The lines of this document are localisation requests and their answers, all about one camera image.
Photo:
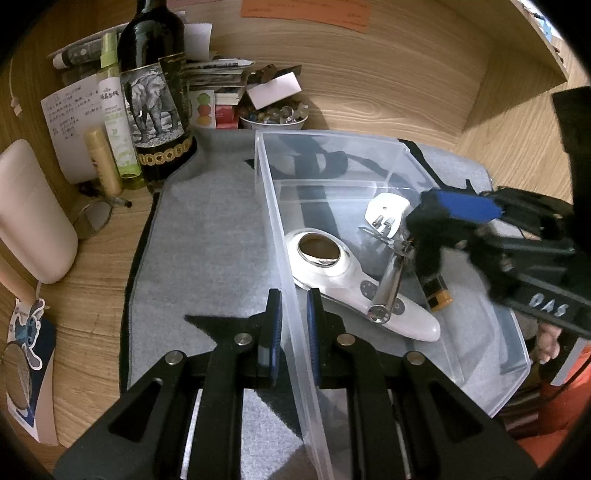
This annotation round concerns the cartoon print paper card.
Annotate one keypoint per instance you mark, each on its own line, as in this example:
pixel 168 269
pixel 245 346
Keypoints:
pixel 32 392

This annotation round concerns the green spray bottle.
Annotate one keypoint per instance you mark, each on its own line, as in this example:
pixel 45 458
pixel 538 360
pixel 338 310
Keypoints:
pixel 117 138

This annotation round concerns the grey printed mat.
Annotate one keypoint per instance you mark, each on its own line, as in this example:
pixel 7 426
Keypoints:
pixel 207 240

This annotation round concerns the rolled printed paper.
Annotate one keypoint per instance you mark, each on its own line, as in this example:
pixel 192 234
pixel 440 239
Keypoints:
pixel 74 54

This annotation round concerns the handwritten paper note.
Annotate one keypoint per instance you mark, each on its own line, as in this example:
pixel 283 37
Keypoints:
pixel 69 124

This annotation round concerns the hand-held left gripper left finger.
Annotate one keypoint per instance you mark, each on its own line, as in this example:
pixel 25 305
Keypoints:
pixel 275 337

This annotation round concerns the silver metal cylinder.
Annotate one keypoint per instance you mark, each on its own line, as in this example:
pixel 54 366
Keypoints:
pixel 385 295

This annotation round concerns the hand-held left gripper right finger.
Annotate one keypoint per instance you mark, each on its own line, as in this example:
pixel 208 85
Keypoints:
pixel 314 337

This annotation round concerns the black pen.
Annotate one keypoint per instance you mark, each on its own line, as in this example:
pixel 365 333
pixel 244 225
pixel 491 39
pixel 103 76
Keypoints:
pixel 117 201

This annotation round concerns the person's right hand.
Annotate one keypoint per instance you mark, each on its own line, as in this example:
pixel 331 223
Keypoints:
pixel 549 344

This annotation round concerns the orange fabric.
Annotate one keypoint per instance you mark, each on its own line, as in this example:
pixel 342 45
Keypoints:
pixel 554 415

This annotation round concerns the orange sticky note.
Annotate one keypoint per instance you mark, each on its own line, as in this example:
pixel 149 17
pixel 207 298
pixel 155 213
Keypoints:
pixel 314 11

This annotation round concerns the stack of books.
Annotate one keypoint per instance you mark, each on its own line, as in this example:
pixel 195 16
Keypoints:
pixel 217 76

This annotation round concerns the round metal-rimmed lens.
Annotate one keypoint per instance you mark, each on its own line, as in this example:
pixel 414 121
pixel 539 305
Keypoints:
pixel 92 218

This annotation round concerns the white plug adapter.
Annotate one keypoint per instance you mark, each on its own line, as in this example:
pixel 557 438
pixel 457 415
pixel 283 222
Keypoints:
pixel 390 207

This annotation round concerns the small white box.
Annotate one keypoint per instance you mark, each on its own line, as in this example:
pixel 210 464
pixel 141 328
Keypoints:
pixel 274 90

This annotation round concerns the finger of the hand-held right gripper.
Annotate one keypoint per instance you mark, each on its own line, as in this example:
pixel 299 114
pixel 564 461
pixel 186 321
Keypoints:
pixel 461 206
pixel 480 263

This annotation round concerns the yellow tube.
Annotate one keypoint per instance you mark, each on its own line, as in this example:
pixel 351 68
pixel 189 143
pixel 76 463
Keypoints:
pixel 105 166

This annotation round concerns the white handheld massager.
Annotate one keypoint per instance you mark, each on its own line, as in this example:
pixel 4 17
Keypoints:
pixel 406 323

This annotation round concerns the white bowl of beads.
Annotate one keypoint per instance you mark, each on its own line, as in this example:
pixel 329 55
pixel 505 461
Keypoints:
pixel 272 121

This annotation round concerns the dark wine bottle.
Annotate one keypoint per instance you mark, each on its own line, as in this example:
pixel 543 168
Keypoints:
pixel 152 106

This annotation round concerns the clear plastic box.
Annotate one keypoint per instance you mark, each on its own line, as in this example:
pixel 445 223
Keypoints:
pixel 277 230

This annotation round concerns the white curled paper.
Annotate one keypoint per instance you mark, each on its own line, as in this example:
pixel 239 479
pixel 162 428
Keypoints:
pixel 198 41

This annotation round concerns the cream rounded container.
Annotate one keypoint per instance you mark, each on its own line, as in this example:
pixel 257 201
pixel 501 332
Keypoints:
pixel 32 217

